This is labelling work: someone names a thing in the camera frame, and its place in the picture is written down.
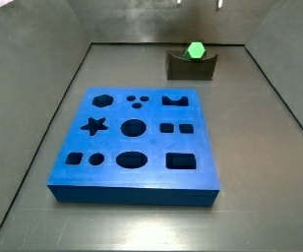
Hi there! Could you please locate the green hexagonal prism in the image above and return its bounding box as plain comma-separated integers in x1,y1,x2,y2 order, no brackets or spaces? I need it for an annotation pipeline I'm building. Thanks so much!
183,41,205,59

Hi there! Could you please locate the blue foam shape-sorting block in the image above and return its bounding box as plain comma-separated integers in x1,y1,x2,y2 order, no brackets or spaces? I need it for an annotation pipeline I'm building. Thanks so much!
46,88,221,207

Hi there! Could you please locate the black curved cradle stand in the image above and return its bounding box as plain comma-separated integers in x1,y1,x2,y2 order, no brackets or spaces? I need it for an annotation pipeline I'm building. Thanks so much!
166,50,218,81

